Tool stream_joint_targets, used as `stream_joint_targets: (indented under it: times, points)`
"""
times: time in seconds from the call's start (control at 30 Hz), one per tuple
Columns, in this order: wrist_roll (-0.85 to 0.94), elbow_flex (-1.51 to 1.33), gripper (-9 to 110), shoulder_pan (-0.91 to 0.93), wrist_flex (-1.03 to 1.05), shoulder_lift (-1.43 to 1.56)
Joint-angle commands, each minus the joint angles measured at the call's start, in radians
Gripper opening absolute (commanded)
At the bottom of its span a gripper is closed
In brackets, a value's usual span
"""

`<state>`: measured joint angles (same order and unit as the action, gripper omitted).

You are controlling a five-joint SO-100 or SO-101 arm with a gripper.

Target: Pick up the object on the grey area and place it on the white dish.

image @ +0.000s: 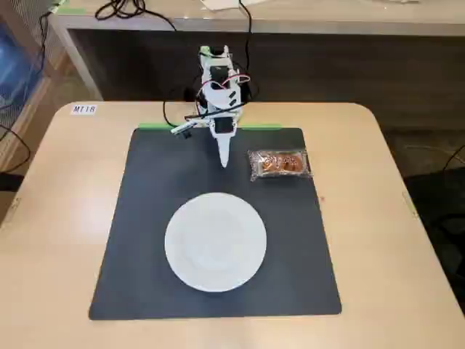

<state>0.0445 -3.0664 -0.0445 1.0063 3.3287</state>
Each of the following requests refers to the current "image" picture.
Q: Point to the brown pastry pack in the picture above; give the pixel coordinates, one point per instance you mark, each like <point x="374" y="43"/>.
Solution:
<point x="279" y="163"/>

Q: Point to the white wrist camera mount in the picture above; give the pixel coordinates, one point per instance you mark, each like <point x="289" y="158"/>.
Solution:
<point x="181" y="128"/>

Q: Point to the white MT18 label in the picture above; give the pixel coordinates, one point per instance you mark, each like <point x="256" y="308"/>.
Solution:
<point x="83" y="110"/>

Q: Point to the dark grey mat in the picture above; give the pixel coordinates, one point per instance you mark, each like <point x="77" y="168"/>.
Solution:
<point x="145" y="254"/>

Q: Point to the beige background desk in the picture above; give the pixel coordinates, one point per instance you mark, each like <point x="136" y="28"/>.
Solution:
<point x="327" y="22"/>

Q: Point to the metal table latch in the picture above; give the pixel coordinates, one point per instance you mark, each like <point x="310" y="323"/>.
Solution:
<point x="410" y="205"/>
<point x="15" y="204"/>

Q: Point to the blue plastic container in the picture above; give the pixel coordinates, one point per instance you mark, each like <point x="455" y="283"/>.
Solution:
<point x="16" y="62"/>

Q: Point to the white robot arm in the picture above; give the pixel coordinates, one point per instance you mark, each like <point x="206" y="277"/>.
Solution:
<point x="218" y="98"/>

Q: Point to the green tape on desk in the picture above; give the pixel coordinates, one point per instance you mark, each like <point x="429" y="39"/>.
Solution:
<point x="72" y="10"/>

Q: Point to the white paper sheet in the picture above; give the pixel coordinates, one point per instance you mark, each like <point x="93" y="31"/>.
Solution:
<point x="218" y="3"/>

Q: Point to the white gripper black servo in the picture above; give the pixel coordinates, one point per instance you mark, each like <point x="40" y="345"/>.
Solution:
<point x="223" y="139"/>

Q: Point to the short green tape strip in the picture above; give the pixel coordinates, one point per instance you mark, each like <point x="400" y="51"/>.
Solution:
<point x="261" y="126"/>

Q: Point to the white round dish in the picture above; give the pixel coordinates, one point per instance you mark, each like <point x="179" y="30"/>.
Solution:
<point x="216" y="241"/>

